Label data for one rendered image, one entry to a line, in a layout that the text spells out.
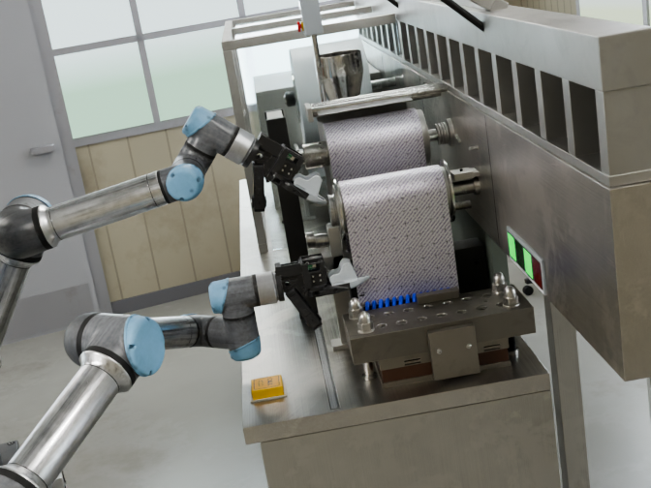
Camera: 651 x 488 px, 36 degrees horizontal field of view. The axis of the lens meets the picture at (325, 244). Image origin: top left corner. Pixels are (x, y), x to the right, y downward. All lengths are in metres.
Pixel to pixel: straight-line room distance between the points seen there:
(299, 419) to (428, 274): 0.47
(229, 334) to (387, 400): 0.41
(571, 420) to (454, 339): 0.64
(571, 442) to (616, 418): 1.22
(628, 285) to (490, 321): 0.70
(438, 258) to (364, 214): 0.20
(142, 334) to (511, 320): 0.78
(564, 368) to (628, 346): 1.10
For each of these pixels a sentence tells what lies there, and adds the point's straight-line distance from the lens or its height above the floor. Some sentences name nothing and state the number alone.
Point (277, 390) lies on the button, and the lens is 2.25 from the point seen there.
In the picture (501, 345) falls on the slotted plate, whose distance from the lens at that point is 2.23.
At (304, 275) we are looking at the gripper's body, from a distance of 2.26.
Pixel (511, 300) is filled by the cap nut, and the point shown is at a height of 1.05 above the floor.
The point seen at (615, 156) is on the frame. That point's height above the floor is 1.48.
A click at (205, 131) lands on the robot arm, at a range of 2.25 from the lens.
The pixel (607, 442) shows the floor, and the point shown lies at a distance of 3.79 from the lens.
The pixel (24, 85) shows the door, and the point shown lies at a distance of 5.66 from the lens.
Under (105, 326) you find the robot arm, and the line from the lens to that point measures 2.01.
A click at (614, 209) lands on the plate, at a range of 1.49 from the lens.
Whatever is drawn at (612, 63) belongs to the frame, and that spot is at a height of 1.61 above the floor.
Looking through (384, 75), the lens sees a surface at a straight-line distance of 3.28.
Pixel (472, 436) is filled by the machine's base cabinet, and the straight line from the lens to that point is 2.22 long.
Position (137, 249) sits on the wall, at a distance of 5.90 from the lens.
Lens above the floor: 1.82
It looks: 16 degrees down
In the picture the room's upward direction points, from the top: 9 degrees counter-clockwise
